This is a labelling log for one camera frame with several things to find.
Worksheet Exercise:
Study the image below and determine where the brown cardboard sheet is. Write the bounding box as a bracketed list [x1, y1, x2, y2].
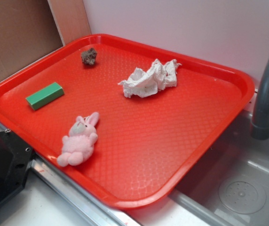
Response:
[0, 0, 63, 82]

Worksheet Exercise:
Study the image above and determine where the grey faucet spout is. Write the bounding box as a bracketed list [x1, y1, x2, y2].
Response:
[250, 35, 269, 141]

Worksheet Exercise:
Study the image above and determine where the crumpled white paper towel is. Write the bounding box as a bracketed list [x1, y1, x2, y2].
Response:
[118, 59, 182, 98]

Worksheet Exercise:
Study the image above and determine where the light wooden board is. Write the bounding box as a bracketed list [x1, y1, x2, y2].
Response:
[48, 0, 91, 45]

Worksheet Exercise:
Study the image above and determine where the dark brown rock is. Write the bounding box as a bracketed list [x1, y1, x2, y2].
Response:
[80, 48, 97, 66]

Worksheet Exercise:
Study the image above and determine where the red plastic tray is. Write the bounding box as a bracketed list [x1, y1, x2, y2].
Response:
[0, 34, 254, 210]

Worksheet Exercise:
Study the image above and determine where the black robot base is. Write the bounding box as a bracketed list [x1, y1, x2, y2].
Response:
[0, 129, 34, 207]

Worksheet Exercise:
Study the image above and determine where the pink plush bunny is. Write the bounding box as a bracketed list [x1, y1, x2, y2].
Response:
[57, 112, 100, 167]

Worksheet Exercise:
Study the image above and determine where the green rectangular block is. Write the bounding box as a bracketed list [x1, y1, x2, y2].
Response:
[26, 82, 64, 111]

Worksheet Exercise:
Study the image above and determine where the grey toy sink basin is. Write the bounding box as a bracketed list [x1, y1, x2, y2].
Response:
[170, 99, 269, 226]

